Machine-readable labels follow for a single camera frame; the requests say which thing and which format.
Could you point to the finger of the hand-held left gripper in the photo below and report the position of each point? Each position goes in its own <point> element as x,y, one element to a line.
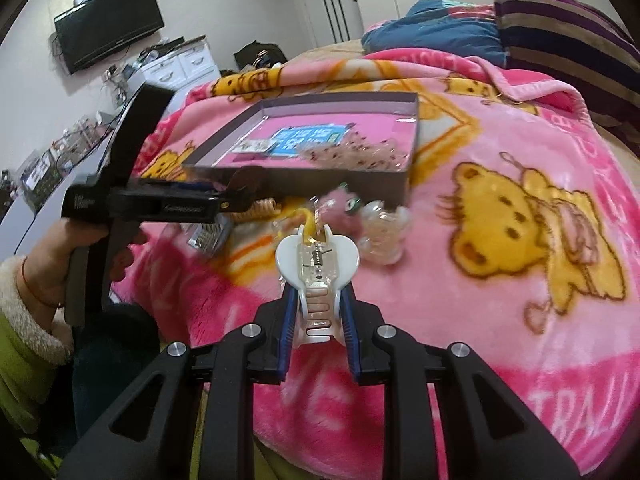
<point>170,206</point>

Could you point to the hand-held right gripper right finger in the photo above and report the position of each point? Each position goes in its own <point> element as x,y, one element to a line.
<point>351,332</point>

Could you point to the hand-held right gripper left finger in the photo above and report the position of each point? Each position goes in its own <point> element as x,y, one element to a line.
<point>286,332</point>

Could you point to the clear plastic hairpin packet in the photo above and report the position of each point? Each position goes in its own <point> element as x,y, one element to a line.
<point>207,240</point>

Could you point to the white hair claw clip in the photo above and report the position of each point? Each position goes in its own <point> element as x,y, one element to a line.
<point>300,256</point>

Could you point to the dark purple hair clip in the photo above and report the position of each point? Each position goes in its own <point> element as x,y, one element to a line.
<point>246,185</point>

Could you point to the grey cardboard tray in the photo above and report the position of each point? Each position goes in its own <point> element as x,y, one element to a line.
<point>310,187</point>

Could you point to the person's left hand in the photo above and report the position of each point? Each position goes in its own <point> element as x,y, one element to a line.
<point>45,260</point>

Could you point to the white drawer cabinet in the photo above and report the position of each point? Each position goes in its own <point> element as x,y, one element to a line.
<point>182,62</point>

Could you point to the clear hair claw clip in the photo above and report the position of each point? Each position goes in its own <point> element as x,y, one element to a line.
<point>382,232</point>

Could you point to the cluttered white desk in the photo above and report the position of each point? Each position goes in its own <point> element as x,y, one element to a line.
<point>45,170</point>

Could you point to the black bag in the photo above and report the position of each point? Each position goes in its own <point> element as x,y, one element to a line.
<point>255,52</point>

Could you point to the blue printed card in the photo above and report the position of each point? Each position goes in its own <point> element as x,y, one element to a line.
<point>305,140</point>

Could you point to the pink bear blanket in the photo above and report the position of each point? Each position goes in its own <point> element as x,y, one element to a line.
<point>500,300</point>

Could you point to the person's dark trousers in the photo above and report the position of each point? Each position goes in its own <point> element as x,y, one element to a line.
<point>115,360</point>

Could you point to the beige bedsheet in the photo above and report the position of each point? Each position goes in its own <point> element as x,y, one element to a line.
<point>330,50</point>

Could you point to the blue printed blanket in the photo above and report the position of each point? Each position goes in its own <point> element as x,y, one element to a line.
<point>435,35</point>

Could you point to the purple striped pillow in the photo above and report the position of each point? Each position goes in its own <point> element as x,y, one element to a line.
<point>565,45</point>

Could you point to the black wall television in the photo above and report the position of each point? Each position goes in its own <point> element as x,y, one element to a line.
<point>107,22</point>

